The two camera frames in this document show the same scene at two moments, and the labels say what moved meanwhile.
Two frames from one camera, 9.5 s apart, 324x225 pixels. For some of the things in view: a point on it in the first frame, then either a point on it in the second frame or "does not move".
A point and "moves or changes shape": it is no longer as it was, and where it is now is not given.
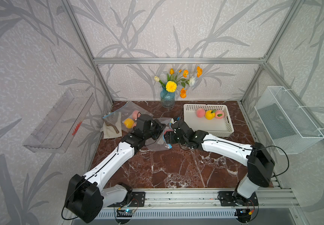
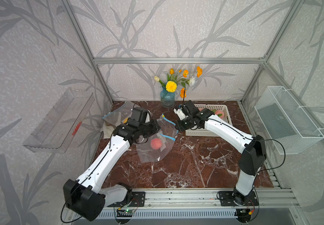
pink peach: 168,130 to 156,143
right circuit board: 243,214 does not move
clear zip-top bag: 160,142 moves or changes shape
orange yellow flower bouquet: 179,81 does not move
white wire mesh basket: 291,130 does not move
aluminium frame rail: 277,198 does not move
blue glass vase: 167,98 does not move
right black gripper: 169,136 to 178,127
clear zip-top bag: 115,120 does not move
